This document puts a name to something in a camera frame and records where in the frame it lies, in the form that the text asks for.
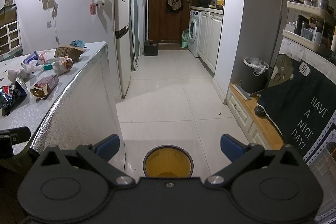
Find crushed blue Pepsi can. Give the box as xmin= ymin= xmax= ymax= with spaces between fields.
xmin=1 ymin=77 xmax=28 ymax=117

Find red gold cigarette box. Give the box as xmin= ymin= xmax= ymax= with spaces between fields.
xmin=30 ymin=75 xmax=59 ymax=100

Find white paper wad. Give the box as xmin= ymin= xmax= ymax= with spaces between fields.
xmin=7 ymin=69 xmax=29 ymax=82

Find white blue plastic bag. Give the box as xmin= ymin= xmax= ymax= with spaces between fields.
xmin=22 ymin=50 xmax=57 ymax=75

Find teal tape roll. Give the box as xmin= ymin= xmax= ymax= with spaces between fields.
xmin=43 ymin=63 xmax=52 ymax=71

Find white orange plastic bag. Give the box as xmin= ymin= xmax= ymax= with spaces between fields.
xmin=52 ymin=56 xmax=74 ymax=76

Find brown paper bag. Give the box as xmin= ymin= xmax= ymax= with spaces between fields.
xmin=54 ymin=46 xmax=85 ymax=63

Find light blue tissue pack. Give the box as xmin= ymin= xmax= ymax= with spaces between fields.
xmin=70 ymin=40 xmax=85 ymax=48

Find yellow round trash bin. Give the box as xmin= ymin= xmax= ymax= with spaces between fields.
xmin=143 ymin=145 xmax=194 ymax=178

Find wooden top low cabinet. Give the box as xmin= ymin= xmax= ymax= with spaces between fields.
xmin=226 ymin=84 xmax=284 ymax=150

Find black bin with liner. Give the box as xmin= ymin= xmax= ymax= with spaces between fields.
xmin=241 ymin=57 xmax=269 ymax=93

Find black have a nice day cloth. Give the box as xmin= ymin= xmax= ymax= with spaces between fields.
xmin=257 ymin=54 xmax=335 ymax=160

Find white drawer organizer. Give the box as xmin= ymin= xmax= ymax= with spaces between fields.
xmin=0 ymin=21 xmax=22 ymax=56

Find black floor box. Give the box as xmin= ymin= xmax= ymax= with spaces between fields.
xmin=143 ymin=40 xmax=159 ymax=56

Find green bag on floor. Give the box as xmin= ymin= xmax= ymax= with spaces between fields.
xmin=181 ymin=29 xmax=189 ymax=48

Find white kitchen cabinets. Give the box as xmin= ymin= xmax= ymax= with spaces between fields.
xmin=198 ymin=11 xmax=223 ymax=73

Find white washing machine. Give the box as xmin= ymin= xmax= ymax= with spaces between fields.
xmin=188 ymin=10 xmax=202 ymax=58

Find white refrigerator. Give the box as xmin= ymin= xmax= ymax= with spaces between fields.
xmin=114 ymin=0 xmax=131 ymax=98

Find pink hanging tag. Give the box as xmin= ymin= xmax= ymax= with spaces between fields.
xmin=90 ymin=3 xmax=97 ymax=15

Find wall shelf with items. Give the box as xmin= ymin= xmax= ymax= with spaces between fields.
xmin=282 ymin=0 xmax=335 ymax=60

